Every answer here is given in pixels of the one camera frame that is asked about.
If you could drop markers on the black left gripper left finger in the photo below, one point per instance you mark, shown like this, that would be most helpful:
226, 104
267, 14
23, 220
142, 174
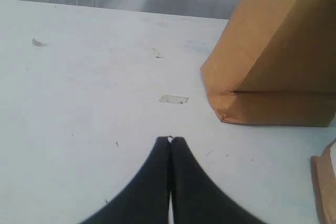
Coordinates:
146, 198

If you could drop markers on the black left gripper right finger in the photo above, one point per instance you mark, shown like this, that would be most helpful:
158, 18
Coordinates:
195, 197

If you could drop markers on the brown pouch orange label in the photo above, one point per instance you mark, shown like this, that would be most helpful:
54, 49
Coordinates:
323, 181

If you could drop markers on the brown paper shopping bag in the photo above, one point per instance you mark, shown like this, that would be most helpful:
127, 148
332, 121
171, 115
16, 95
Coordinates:
274, 64

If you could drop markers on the clear tape scrap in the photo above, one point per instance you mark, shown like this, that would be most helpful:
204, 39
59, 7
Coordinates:
173, 99

